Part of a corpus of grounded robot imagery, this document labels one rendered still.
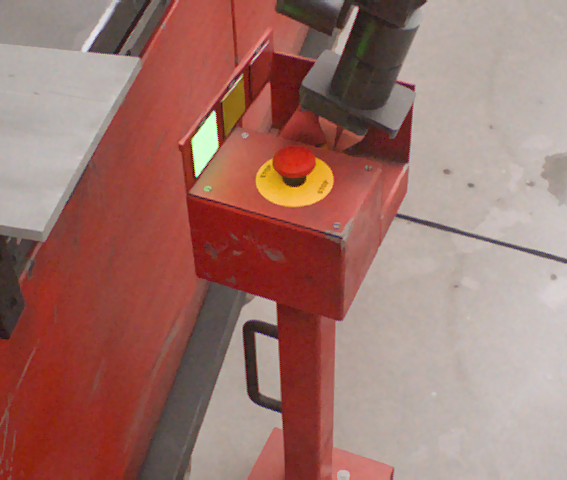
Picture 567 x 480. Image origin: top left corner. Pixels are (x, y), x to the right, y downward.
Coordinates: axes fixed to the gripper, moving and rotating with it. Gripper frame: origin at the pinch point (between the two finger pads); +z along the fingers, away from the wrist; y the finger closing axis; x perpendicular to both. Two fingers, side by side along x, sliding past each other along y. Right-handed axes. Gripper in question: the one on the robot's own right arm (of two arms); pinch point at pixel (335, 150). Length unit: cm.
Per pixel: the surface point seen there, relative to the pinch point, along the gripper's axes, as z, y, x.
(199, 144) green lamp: -5.7, 10.4, 12.7
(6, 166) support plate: -22.9, 15.5, 37.2
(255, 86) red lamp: -3.8, 9.9, 0.6
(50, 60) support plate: -21.9, 19.1, 26.2
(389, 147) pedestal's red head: 0.4, -4.7, -4.3
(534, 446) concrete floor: 63, -47, -22
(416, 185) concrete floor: 74, -10, -75
